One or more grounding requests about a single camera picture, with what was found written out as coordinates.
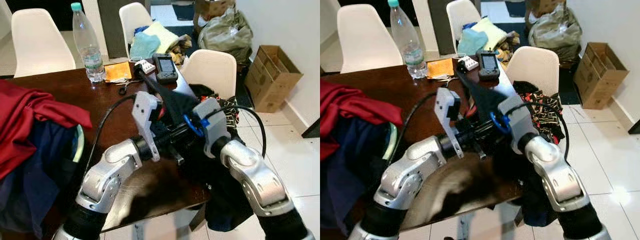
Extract brown cardboard box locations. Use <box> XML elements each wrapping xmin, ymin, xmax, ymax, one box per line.
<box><xmin>245</xmin><ymin>45</ymin><xmax>304</xmax><ymax>113</ymax></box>
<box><xmin>573</xmin><ymin>42</ymin><xmax>630</xmax><ymax>110</ymax></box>

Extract black handled scissors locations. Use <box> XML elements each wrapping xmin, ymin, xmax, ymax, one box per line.
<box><xmin>117</xmin><ymin>80</ymin><xmax>143</xmax><ymax>96</ymax></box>

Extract olive green bag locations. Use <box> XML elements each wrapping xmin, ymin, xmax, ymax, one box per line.
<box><xmin>197</xmin><ymin>5</ymin><xmax>253</xmax><ymax>63</ymax></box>
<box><xmin>527</xmin><ymin>4</ymin><xmax>583</xmax><ymax>63</ymax></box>

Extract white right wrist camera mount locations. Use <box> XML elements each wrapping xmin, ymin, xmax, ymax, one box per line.
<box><xmin>192</xmin><ymin>97</ymin><xmax>236</xmax><ymax>158</ymax></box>
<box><xmin>497</xmin><ymin>94</ymin><xmax>541</xmax><ymax>153</ymax></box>

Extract white plug adapter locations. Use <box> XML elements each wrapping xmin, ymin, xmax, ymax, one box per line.
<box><xmin>457</xmin><ymin>55</ymin><xmax>480</xmax><ymax>71</ymax></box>
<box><xmin>135</xmin><ymin>59</ymin><xmax>157</xmax><ymax>75</ymax></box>

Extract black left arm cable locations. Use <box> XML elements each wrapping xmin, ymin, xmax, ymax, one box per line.
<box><xmin>399</xmin><ymin>90</ymin><xmax>439</xmax><ymax>152</ymax></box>
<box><xmin>85</xmin><ymin>95</ymin><xmax>138</xmax><ymax>176</ymax></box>

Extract orange paper envelope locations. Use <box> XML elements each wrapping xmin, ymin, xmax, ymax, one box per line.
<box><xmin>103</xmin><ymin>61</ymin><xmax>133</xmax><ymax>83</ymax></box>
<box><xmin>426</xmin><ymin>58</ymin><xmax>457</xmax><ymax>80</ymax></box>

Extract black orange patterned garment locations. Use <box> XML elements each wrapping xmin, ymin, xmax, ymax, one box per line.
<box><xmin>190</xmin><ymin>84</ymin><xmax>241</xmax><ymax>141</ymax></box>
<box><xmin>512</xmin><ymin>80</ymin><xmax>563</xmax><ymax>146</ymax></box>

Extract blue plastic clothes hanger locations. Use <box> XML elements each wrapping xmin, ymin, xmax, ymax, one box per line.
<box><xmin>489</xmin><ymin>111</ymin><xmax>511</xmax><ymax>135</ymax></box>
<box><xmin>182</xmin><ymin>114</ymin><xmax>207</xmax><ymax>138</ymax></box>

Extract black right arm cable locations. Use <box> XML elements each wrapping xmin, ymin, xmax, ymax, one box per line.
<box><xmin>205</xmin><ymin>104</ymin><xmax>267</xmax><ymax>161</ymax></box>
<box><xmin>520</xmin><ymin>101</ymin><xmax>571</xmax><ymax>161</ymax></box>

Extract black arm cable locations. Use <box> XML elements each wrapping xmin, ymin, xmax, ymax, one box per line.
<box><xmin>520</xmin><ymin>101</ymin><xmax>571</xmax><ymax>161</ymax></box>
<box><xmin>85</xmin><ymin>95</ymin><xmax>138</xmax><ymax>176</ymax></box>
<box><xmin>399</xmin><ymin>90</ymin><xmax>439</xmax><ymax>152</ymax></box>
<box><xmin>205</xmin><ymin>104</ymin><xmax>267</xmax><ymax>161</ymax></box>

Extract navy blue garment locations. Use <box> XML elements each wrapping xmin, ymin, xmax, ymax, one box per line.
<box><xmin>320</xmin><ymin>117</ymin><xmax>396</xmax><ymax>236</ymax></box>
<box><xmin>0</xmin><ymin>117</ymin><xmax>86</xmax><ymax>238</ymax></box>

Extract teal cloth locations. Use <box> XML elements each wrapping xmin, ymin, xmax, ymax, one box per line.
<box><xmin>129</xmin><ymin>31</ymin><xmax>162</xmax><ymax>60</ymax></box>
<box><xmin>456</xmin><ymin>28</ymin><xmax>488</xmax><ymax>56</ymax></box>

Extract pale yellow cloth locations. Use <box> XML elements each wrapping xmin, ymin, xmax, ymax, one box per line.
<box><xmin>470</xmin><ymin>17</ymin><xmax>508</xmax><ymax>51</ymax></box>
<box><xmin>142</xmin><ymin>21</ymin><xmax>180</xmax><ymax>53</ymax></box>

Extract dark brown wooden table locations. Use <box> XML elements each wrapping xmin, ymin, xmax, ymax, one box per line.
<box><xmin>320</xmin><ymin>57</ymin><xmax>551</xmax><ymax>240</ymax></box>
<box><xmin>0</xmin><ymin>62</ymin><xmax>241</xmax><ymax>240</ymax></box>

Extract white plastic chair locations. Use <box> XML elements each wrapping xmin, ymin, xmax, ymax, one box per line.
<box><xmin>11</xmin><ymin>7</ymin><xmax>77</xmax><ymax>78</ymax></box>
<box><xmin>119</xmin><ymin>2</ymin><xmax>153</xmax><ymax>61</ymax></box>
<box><xmin>446</xmin><ymin>0</ymin><xmax>481</xmax><ymax>56</ymax></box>
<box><xmin>180</xmin><ymin>49</ymin><xmax>238</xmax><ymax>101</ymax></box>
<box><xmin>336</xmin><ymin>4</ymin><xmax>403</xmax><ymax>75</ymax></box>
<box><xmin>505</xmin><ymin>46</ymin><xmax>561</xmax><ymax>98</ymax></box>

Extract dark red shirt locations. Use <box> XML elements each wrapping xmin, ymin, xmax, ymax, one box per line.
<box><xmin>320</xmin><ymin>80</ymin><xmax>403</xmax><ymax>161</ymax></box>
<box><xmin>0</xmin><ymin>79</ymin><xmax>93</xmax><ymax>181</ymax></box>

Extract brown patterned cloth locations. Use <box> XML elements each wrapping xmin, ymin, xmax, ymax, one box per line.
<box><xmin>170</xmin><ymin>35</ymin><xmax>193</xmax><ymax>66</ymax></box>
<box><xmin>495</xmin><ymin>31</ymin><xmax>521</xmax><ymax>63</ymax></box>

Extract clear plastic water bottle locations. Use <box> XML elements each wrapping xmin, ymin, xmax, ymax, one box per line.
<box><xmin>387</xmin><ymin>0</ymin><xmax>428</xmax><ymax>80</ymax></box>
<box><xmin>71</xmin><ymin>2</ymin><xmax>106</xmax><ymax>83</ymax></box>

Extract black handheld device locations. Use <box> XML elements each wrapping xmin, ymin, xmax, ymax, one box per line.
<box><xmin>475</xmin><ymin>50</ymin><xmax>502</xmax><ymax>82</ymax></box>
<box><xmin>152</xmin><ymin>54</ymin><xmax>179</xmax><ymax>84</ymax></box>

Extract pale green plastic basket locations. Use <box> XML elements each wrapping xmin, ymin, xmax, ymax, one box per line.
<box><xmin>387</xmin><ymin>122</ymin><xmax>398</xmax><ymax>161</ymax></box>
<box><xmin>72</xmin><ymin>125</ymin><xmax>86</xmax><ymax>163</ymax></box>

